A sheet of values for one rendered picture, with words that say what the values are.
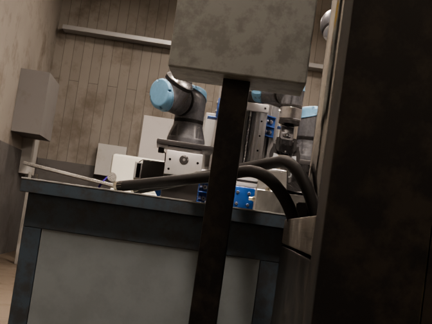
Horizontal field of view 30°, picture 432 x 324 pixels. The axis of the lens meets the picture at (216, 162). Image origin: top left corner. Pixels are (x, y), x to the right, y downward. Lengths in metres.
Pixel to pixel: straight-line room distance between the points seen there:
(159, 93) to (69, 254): 1.03
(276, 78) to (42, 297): 0.89
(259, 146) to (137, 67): 8.55
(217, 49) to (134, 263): 0.68
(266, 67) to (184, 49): 0.18
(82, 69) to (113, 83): 0.49
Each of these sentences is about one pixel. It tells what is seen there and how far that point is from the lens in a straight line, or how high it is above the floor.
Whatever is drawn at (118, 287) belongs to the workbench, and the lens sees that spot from 2.14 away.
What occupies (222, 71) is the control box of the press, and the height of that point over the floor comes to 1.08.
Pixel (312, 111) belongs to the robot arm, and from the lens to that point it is 3.17.
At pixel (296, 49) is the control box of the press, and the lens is 1.73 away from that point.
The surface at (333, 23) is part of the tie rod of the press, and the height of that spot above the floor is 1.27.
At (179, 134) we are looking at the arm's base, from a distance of 3.09.
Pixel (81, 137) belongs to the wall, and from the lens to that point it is 11.60.
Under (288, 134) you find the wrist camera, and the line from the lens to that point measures 2.65.
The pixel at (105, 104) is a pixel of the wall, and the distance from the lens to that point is 11.62.
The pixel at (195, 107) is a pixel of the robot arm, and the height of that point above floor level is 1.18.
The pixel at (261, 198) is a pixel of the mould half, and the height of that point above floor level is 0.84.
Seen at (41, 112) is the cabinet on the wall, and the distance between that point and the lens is 9.48.
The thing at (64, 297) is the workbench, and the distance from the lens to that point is 2.17.
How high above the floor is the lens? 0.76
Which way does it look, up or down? 4 degrees up
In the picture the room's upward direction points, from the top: 8 degrees clockwise
